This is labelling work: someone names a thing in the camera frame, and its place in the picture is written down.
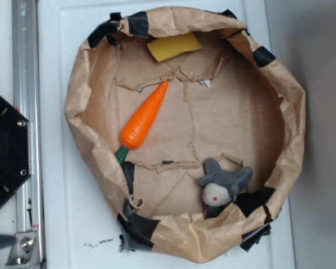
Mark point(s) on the white plastic tray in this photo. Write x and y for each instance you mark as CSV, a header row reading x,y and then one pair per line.
x,y
81,231

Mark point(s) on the metal corner bracket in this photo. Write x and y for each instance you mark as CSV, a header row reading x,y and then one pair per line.
x,y
25,252

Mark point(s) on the yellow sponge piece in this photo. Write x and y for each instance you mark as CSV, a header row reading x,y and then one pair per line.
x,y
166,48

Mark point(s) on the grey plush toy animal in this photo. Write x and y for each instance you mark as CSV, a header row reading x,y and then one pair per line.
x,y
220,187

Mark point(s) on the brown paper bag bowl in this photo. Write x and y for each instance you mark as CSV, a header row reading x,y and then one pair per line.
x,y
232,100

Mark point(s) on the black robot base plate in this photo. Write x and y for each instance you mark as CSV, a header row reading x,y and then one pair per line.
x,y
14,151

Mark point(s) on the aluminium extrusion rail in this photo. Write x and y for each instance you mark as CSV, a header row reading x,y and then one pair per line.
x,y
26,97

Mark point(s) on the orange plastic toy carrot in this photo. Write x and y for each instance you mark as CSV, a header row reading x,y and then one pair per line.
x,y
138,126

